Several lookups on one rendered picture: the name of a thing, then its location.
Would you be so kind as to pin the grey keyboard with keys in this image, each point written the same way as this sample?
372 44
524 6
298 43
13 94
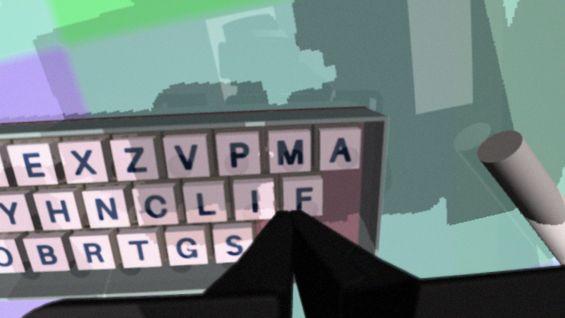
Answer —
164 205

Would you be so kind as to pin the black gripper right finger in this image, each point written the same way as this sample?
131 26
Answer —
338 279

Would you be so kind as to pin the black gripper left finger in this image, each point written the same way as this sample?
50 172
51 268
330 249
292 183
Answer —
258 285

